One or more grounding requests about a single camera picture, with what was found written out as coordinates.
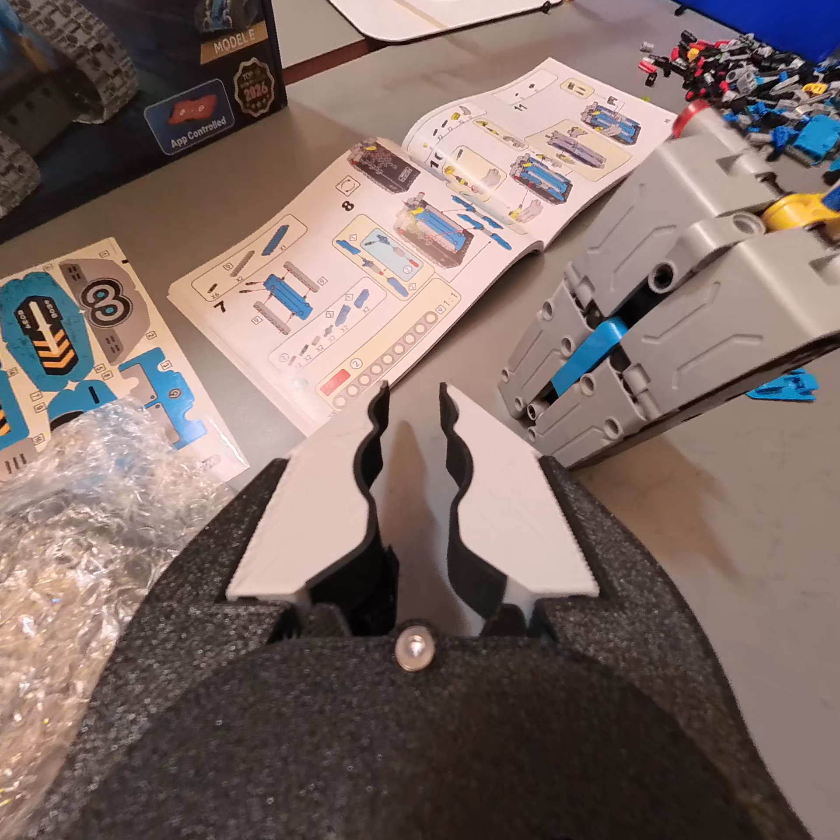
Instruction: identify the white lamp stand base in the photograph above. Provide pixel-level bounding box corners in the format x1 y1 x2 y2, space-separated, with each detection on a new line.
328 0 572 42

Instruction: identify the blue sticker sheet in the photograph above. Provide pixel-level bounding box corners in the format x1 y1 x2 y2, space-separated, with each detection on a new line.
0 238 250 483

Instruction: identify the blue plastic bin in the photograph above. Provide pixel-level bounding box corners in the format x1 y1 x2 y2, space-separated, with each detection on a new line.
676 0 840 63

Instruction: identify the small blue panel piece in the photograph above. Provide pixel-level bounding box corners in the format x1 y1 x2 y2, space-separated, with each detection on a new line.
747 369 818 403

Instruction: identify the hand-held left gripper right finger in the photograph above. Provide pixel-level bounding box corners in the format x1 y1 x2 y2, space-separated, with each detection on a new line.
438 382 601 635

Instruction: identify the partly built toy brick model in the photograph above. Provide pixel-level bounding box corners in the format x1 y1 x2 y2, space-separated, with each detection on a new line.
497 101 840 470

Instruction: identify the open instruction booklet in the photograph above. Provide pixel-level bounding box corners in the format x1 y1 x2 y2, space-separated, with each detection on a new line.
167 58 680 437

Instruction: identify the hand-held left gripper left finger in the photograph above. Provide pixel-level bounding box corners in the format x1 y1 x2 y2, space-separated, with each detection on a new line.
224 382 391 602

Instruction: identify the dark toy product box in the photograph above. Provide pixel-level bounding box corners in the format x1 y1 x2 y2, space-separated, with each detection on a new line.
0 0 288 244

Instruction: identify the scatter of small pins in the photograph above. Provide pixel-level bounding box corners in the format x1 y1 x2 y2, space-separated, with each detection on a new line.
640 29 840 132

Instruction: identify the clear bubble wrap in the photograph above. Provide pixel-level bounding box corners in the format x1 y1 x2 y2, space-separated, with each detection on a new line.
0 400 237 821

